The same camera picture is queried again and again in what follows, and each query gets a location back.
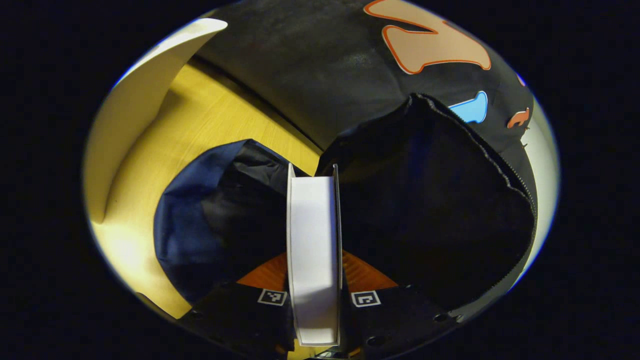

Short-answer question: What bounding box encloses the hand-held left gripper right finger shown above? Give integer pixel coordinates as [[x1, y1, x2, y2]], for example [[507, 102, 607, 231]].
[[341, 250, 466, 358]]

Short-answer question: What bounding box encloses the blue schoolbag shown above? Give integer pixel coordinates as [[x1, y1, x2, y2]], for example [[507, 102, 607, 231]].
[[153, 92, 538, 321]]

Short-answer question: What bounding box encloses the face cover book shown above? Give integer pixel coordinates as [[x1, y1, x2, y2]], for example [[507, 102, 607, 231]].
[[286, 163, 344, 347]]

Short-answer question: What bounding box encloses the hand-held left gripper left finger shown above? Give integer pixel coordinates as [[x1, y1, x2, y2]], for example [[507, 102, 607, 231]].
[[180, 252, 296, 358]]

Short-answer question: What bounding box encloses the white plastic bookshelf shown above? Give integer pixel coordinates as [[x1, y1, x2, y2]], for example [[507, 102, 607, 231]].
[[82, 18, 229, 224]]

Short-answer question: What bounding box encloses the black backdrop cloth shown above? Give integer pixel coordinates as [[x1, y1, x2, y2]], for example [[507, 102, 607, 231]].
[[192, 0, 538, 171]]

